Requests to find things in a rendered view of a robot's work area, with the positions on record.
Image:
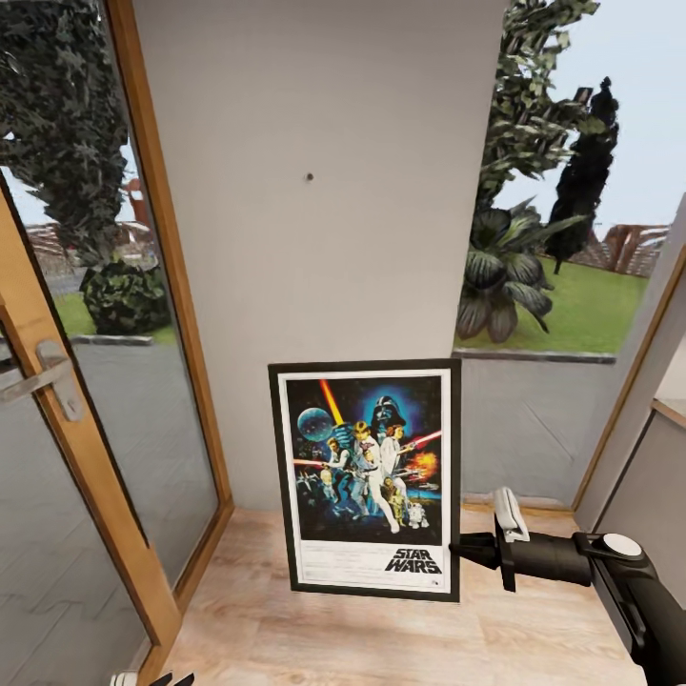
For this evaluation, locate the door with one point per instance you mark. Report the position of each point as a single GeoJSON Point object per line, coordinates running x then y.
{"type": "Point", "coordinates": [114, 490]}

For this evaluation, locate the fixed window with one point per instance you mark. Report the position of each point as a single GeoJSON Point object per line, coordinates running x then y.
{"type": "Point", "coordinates": [577, 246]}

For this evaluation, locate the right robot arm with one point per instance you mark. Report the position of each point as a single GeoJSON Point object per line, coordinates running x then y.
{"type": "Point", "coordinates": [651, 623]}

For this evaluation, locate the poster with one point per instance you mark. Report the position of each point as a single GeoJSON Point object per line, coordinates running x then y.
{"type": "Point", "coordinates": [369, 457]}

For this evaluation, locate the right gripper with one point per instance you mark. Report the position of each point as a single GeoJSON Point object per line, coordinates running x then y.
{"type": "Point", "coordinates": [536, 557]}

